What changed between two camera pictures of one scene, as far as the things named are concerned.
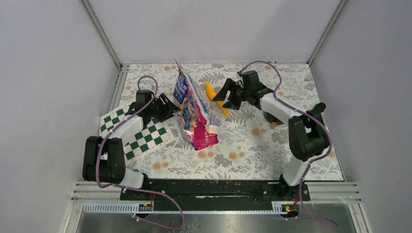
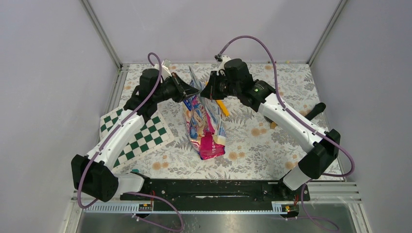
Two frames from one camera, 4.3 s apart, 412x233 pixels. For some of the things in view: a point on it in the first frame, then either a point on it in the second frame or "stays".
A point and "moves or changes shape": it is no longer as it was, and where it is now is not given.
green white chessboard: [153, 135] stays
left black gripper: [167, 106] to [185, 90]
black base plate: [213, 195] stays
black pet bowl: [271, 118] stays
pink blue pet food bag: [196, 123] moves or changes shape
